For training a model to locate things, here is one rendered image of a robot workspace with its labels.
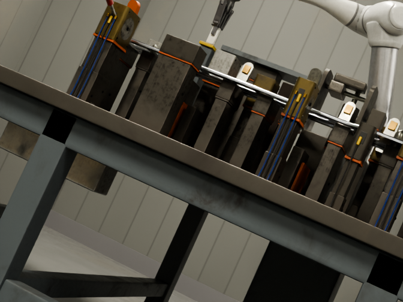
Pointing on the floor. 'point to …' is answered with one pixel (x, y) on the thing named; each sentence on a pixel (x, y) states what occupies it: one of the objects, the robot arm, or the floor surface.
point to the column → (292, 278)
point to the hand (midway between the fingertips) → (213, 35)
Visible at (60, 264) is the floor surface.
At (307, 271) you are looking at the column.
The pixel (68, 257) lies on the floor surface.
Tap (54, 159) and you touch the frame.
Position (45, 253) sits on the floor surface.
